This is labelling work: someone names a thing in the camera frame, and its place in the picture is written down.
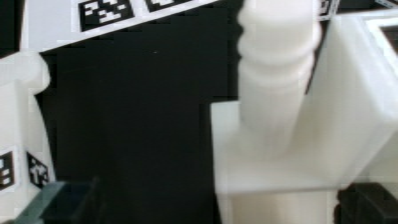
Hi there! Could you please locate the white tagged cube nut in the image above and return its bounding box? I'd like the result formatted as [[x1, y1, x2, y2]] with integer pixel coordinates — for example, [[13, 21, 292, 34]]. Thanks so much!
[[319, 0, 340, 21]]

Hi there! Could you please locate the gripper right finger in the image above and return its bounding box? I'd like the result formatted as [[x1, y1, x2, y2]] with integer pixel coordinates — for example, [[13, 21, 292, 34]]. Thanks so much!
[[335, 182, 398, 224]]

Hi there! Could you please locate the white chair seat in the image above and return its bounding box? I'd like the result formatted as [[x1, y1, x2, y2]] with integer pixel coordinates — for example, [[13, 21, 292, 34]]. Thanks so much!
[[212, 0, 398, 224]]

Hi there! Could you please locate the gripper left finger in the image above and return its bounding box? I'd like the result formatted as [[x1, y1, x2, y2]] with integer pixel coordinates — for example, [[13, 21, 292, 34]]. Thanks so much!
[[13, 180, 107, 224]]

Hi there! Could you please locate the white chair back frame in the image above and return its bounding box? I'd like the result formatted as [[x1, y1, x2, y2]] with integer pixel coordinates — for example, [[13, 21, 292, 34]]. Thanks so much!
[[0, 51, 56, 224]]

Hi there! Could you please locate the white sheet with tags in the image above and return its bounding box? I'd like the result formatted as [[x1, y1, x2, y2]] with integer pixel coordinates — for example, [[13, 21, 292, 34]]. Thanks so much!
[[20, 0, 217, 52]]

